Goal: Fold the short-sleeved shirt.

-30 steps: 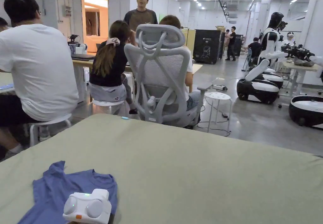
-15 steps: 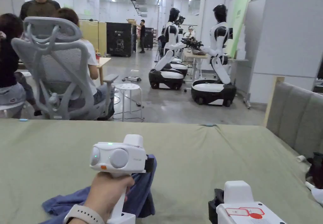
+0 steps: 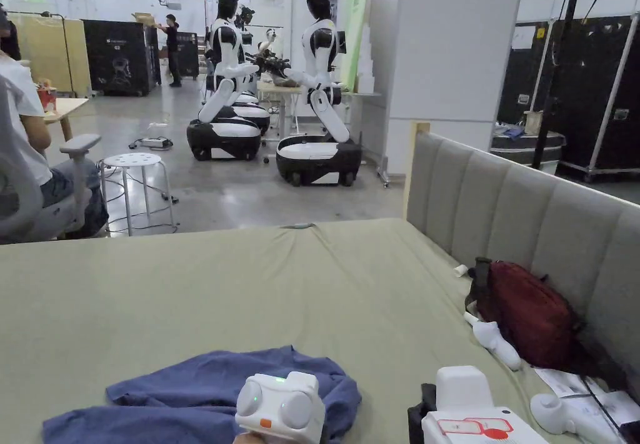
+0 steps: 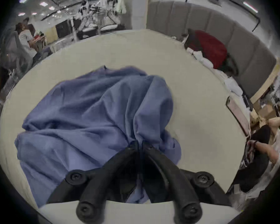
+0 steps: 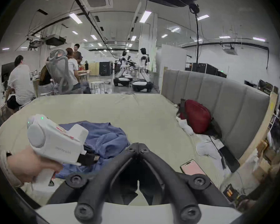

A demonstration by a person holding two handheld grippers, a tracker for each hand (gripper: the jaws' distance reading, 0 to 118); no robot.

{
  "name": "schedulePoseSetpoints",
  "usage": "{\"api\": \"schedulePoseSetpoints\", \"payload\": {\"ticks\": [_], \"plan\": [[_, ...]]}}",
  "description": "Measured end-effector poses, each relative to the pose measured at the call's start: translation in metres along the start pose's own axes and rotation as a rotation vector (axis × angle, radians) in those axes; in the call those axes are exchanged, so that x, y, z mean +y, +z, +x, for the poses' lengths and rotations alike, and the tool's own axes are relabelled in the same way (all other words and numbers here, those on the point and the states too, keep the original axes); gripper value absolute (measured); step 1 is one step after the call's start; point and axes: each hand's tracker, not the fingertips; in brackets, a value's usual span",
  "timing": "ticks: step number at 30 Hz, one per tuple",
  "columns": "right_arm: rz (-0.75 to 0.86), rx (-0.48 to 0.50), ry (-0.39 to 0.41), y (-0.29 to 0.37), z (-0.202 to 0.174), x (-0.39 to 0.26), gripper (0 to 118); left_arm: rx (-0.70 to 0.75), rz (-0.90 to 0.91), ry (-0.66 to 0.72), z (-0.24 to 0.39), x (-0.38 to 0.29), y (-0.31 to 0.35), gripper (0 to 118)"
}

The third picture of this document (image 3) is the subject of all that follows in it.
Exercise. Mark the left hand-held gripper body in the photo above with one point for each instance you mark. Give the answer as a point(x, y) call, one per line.
point(280, 406)

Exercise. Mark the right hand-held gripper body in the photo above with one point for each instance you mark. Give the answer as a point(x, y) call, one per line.
point(465, 414)

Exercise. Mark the person's left hand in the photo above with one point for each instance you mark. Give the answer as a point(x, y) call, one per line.
point(246, 438)

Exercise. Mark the white hand controller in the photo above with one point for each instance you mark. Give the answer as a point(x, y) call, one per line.
point(565, 414)
point(495, 339)

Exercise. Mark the dark blue shirt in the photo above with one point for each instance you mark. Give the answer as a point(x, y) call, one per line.
point(190, 389)

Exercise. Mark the white printed paper sheets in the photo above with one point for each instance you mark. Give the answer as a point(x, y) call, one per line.
point(565, 384)

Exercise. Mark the dark red bag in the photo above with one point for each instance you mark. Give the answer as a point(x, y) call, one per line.
point(530, 314)

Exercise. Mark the bed with pale green sheet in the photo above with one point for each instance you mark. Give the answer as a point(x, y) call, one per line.
point(200, 289)

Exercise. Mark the small white paper tag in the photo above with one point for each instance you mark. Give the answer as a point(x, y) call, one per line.
point(460, 271)

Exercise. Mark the grey padded headboard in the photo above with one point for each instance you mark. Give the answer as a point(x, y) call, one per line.
point(525, 204)

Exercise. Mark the white power strip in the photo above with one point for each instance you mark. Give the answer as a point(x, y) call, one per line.
point(150, 142)

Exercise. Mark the white and black humanoid robot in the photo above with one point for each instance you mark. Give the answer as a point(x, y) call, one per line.
point(320, 89)
point(252, 109)
point(225, 89)

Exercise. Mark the white desk with clutter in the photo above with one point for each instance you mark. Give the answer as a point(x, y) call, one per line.
point(280, 89)

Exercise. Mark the black flight case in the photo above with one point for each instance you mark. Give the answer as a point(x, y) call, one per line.
point(590, 89)

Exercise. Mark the black pole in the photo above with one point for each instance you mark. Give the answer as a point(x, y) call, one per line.
point(555, 64)

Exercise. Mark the black crate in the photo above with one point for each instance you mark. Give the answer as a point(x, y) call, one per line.
point(120, 59)

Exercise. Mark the red paper cup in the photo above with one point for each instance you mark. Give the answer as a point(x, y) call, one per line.
point(47, 96)

